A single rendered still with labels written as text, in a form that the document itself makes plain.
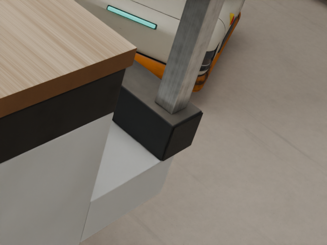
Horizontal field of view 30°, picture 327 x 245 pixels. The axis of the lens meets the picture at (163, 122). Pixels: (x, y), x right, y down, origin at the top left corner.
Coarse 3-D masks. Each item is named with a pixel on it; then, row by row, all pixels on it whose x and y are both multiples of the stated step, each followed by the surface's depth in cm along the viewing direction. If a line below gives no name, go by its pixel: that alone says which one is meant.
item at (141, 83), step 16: (128, 80) 104; (144, 80) 105; (160, 80) 107; (128, 96) 102; (144, 96) 102; (128, 112) 104; (144, 112) 101; (160, 112) 100; (176, 112) 101; (192, 112) 102; (128, 128) 105; (144, 128) 102; (160, 128) 100; (176, 128) 98; (192, 128) 103; (144, 144) 104; (160, 144) 101; (176, 144) 102
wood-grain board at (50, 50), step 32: (0, 0) 76; (32, 0) 77; (64, 0) 79; (0, 32) 70; (32, 32) 72; (64, 32) 74; (96, 32) 76; (0, 64) 66; (32, 64) 67; (64, 64) 69; (96, 64) 71; (128, 64) 76; (0, 96) 62; (32, 96) 65
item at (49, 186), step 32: (64, 96) 70; (96, 96) 75; (0, 128) 65; (32, 128) 69; (64, 128) 74; (96, 128) 80; (0, 160) 68; (32, 160) 73; (64, 160) 78; (96, 160) 85; (0, 192) 72; (32, 192) 77; (64, 192) 84; (0, 224) 76; (32, 224) 82; (64, 224) 90
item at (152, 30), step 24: (96, 0) 213; (120, 0) 213; (144, 0) 217; (168, 0) 221; (240, 0) 243; (120, 24) 215; (144, 24) 211; (168, 24) 210; (216, 24) 217; (144, 48) 217; (168, 48) 214; (216, 48) 220
